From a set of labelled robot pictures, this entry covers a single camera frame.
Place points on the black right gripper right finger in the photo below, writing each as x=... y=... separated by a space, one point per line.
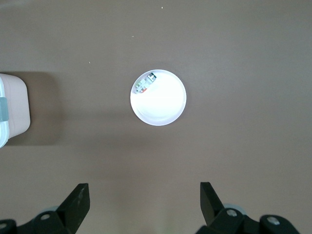
x=212 y=207

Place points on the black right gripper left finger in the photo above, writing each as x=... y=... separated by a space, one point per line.
x=73 y=207

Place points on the pale pink round plate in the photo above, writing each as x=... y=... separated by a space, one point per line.
x=161 y=107

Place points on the white lidded storage box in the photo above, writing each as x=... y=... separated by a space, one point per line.
x=17 y=104

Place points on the grey box latch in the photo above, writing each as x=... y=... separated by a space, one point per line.
x=3 y=109

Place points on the green push-button switch white body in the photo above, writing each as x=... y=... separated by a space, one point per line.
x=143 y=85

